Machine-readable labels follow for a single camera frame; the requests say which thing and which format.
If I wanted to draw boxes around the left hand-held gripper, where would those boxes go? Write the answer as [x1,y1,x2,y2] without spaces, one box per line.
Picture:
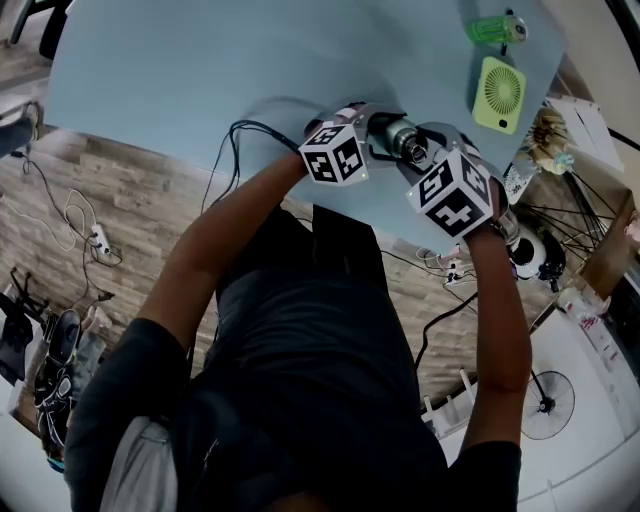
[298,102,405,187]

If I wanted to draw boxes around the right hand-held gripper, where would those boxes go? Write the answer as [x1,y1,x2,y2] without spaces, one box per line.
[394,121,501,240]

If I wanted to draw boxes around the small steel cup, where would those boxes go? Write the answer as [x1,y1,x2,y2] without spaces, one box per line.
[383,117,419,156]

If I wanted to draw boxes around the person's left forearm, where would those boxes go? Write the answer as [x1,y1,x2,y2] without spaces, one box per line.
[159,152,309,302]

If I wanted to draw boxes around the person's right forearm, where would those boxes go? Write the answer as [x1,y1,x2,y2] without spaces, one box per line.
[462,219,533,397]

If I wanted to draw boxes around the person's right hand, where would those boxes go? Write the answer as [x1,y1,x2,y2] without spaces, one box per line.
[490,177,509,221]

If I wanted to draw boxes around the round patterned stool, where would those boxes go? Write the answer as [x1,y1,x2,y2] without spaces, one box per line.
[502,159,542,199]

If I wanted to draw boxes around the green desk fan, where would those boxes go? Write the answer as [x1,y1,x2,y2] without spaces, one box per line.
[471,55,528,136]

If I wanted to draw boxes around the white power strip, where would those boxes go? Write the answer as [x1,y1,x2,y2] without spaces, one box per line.
[89,224,113,257]
[441,254,465,287]

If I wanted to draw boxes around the dried flower bouquet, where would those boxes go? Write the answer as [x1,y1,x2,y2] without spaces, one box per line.
[522,108,577,177]

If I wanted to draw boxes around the green plastic bottle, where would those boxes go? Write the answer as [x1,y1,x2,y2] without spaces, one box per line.
[465,14,529,45]

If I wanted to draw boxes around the white and black round device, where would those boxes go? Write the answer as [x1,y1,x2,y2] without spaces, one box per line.
[507,233,569,294]

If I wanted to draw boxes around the wooden side table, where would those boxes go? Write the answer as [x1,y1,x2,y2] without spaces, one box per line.
[519,172,640,300]

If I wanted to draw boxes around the person's clothed body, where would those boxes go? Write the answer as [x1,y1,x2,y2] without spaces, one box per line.
[63,202,524,512]

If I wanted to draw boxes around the black floor fan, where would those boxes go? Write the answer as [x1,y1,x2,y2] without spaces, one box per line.
[519,368,577,442]

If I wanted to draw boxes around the white desk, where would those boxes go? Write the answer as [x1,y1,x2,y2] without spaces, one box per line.
[519,299,640,501]

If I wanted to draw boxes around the black folding stand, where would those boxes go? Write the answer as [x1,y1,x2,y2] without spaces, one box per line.
[0,267,50,372]

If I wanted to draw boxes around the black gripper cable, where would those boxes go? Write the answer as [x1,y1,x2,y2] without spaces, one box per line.
[201,117,304,212]

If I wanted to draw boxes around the white cable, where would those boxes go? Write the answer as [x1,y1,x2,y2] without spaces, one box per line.
[63,188,99,252]

